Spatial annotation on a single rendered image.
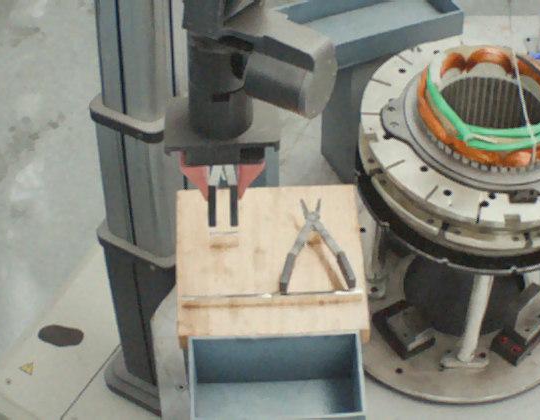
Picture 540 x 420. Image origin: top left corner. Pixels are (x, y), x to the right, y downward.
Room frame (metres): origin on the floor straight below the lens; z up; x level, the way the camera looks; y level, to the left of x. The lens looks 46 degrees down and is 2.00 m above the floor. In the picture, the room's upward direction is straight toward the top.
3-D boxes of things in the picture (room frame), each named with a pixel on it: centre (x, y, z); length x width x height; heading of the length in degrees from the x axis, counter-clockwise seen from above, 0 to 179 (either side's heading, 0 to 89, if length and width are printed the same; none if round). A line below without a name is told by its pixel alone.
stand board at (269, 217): (0.82, 0.00, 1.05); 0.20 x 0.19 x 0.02; 2
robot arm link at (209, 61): (0.79, 0.04, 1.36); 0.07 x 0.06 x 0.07; 60
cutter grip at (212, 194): (0.78, 0.05, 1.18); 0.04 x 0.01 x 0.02; 1
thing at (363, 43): (1.26, -0.13, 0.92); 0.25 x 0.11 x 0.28; 116
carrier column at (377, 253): (1.01, -0.13, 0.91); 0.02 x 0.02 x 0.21
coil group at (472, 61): (1.07, -0.27, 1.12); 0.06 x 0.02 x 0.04; 92
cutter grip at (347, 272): (0.78, -0.07, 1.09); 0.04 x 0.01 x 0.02; 17
